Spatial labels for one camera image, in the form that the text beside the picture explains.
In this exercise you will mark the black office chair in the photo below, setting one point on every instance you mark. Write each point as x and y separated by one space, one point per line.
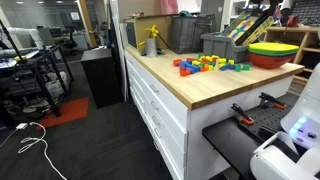
70 41

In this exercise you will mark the teal wooden block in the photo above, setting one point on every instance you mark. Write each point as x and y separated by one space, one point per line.
213 63

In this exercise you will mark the wooden blocks cardboard box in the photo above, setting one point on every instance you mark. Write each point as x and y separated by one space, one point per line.
248 28

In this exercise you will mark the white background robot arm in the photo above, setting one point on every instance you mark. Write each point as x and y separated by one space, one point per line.
26 33

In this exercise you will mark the wooden pillar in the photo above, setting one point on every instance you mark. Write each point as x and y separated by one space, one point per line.
86 20

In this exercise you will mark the white drawer cabinet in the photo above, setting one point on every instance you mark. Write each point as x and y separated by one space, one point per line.
173 133

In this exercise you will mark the small red shelf object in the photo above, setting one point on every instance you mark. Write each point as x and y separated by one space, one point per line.
293 20

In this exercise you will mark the orange floor mat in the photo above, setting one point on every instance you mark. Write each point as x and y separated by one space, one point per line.
68 111

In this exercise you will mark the yellow plastic bowl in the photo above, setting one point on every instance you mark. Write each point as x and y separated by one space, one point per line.
273 46

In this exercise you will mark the white power adapter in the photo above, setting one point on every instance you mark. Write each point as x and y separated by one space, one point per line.
22 126

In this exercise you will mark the wooden shelf unit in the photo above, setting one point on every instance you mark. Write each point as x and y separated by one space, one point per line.
305 33

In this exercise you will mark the pink hanging sheet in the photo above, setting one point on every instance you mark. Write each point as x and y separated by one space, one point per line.
169 6

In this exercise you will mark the red plastic bowl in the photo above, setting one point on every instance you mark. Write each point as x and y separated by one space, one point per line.
270 61

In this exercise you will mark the black floor cabinet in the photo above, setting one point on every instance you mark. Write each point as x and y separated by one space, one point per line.
101 76

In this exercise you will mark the black equipment cart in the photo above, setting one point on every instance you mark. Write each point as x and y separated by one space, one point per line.
43 60

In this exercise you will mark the metal cup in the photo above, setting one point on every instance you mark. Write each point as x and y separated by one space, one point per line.
151 48

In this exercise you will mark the small orange wooden block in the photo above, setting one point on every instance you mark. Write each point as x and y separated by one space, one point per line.
206 66

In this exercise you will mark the green plastic bowl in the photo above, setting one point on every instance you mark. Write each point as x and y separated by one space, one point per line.
266 52

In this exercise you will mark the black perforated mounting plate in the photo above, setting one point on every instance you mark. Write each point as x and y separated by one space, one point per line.
266 118

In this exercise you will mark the orange arch block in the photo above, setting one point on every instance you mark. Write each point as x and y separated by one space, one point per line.
185 72

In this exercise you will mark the brown cardboard box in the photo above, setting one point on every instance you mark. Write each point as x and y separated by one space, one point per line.
150 23

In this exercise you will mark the long blue wooden block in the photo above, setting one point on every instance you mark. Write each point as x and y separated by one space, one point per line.
193 69

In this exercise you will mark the teal cloth item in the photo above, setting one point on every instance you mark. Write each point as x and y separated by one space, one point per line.
185 13

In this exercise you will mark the red wooden block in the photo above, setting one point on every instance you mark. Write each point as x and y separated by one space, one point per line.
204 60
191 59
202 69
177 63

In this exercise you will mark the yellow wooden block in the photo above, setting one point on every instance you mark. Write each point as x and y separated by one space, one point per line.
208 58
221 65
215 57
231 61
210 68
196 62
222 60

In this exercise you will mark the robot stand platform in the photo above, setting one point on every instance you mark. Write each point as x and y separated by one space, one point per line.
230 143

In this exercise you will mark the blue tool base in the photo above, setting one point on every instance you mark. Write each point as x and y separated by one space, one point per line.
160 52

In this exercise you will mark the dark grey fabric crate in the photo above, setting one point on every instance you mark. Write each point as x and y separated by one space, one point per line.
186 35

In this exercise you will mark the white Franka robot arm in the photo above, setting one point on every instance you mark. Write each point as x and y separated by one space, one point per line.
301 103

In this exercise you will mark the yellow clamp tool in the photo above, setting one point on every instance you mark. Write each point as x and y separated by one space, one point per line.
153 31

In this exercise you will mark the green wooden block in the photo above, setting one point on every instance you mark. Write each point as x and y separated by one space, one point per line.
246 67
228 63
237 67
200 55

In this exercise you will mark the grey plastic bin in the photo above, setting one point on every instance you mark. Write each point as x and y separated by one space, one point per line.
220 46

